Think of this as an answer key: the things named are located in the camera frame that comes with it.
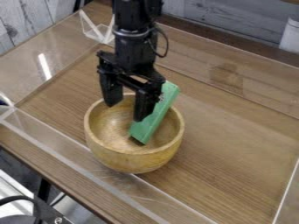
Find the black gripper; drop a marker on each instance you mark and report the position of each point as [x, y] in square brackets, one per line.
[129, 67]

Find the brown wooden bowl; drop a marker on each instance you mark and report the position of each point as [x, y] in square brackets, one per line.
[115, 149]

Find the green rectangular block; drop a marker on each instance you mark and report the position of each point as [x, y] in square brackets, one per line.
[142, 130]

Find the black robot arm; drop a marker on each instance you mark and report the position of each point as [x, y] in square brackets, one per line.
[135, 15]

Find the white cylindrical container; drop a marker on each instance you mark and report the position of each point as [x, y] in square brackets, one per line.
[290, 38]

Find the clear acrylic tray wall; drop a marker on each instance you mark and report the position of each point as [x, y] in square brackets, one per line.
[234, 174]

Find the black table leg bracket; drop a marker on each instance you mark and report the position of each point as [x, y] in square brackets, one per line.
[50, 216]

